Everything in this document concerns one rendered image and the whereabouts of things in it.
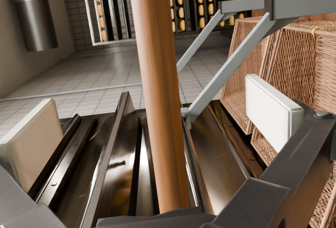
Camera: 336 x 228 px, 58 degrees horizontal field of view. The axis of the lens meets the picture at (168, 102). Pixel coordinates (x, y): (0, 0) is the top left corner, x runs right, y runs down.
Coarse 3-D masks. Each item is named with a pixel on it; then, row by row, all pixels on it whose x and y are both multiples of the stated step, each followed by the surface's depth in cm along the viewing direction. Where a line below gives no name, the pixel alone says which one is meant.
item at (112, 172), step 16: (128, 96) 174; (128, 112) 160; (128, 128) 147; (112, 144) 111; (128, 144) 136; (112, 160) 103; (128, 160) 127; (112, 176) 98; (128, 176) 119; (96, 192) 83; (112, 192) 93; (128, 192) 112; (96, 208) 76; (112, 208) 89
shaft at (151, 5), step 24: (144, 0) 22; (168, 0) 23; (144, 24) 23; (168, 24) 23; (144, 48) 23; (168, 48) 24; (144, 72) 24; (168, 72) 24; (144, 96) 25; (168, 96) 24; (168, 120) 25; (168, 144) 26; (168, 168) 26; (168, 192) 27
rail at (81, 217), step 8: (120, 96) 172; (120, 104) 158; (112, 120) 137; (112, 128) 127; (104, 144) 113; (104, 152) 106; (96, 168) 97; (96, 176) 92; (88, 192) 84; (88, 200) 80; (80, 216) 75; (80, 224) 72
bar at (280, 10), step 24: (240, 0) 107; (264, 0) 64; (288, 0) 61; (312, 0) 61; (216, 24) 110; (264, 24) 63; (192, 48) 112; (240, 48) 64; (192, 120) 69; (192, 144) 55; (192, 168) 46; (192, 192) 41
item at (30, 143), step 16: (32, 112) 18; (48, 112) 19; (16, 128) 15; (32, 128) 16; (48, 128) 19; (0, 144) 14; (16, 144) 14; (32, 144) 16; (48, 144) 18; (0, 160) 14; (16, 160) 14; (32, 160) 16; (16, 176) 14; (32, 176) 16
